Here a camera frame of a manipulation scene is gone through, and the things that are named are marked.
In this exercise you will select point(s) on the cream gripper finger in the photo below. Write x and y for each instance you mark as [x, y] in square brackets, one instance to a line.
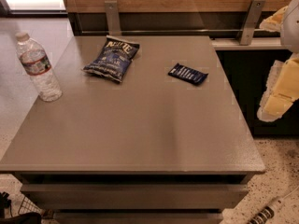
[274, 23]
[282, 89]

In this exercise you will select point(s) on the blue rxbar blueberry bar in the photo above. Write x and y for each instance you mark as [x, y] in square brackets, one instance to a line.
[187, 74]

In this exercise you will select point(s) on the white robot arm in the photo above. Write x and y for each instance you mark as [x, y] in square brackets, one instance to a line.
[289, 37]

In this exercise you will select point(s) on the clear plastic water bottle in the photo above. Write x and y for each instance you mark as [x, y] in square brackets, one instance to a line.
[37, 66]

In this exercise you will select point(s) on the white power strip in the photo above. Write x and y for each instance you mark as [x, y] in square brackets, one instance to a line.
[270, 209]

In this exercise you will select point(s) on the grey drawer cabinet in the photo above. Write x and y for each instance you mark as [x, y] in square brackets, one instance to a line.
[149, 129]

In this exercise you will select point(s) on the blue kettle chips bag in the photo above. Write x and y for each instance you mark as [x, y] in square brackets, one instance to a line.
[114, 59]

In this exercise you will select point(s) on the lower grey drawer front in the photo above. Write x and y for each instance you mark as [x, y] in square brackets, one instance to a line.
[138, 218]

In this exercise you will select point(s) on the grey drawer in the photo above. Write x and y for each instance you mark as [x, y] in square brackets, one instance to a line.
[138, 218]
[152, 196]

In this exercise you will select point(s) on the upper grey drawer front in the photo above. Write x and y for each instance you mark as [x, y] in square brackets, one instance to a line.
[152, 196]

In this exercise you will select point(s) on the right metal bracket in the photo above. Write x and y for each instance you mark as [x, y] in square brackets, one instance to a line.
[250, 22]

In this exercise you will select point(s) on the metal bracket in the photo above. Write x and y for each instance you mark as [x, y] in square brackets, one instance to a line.
[250, 22]
[113, 17]

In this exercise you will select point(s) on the left metal bracket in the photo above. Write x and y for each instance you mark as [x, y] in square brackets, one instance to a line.
[113, 17]

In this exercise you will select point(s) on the wire basket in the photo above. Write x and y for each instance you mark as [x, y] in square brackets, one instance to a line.
[28, 206]

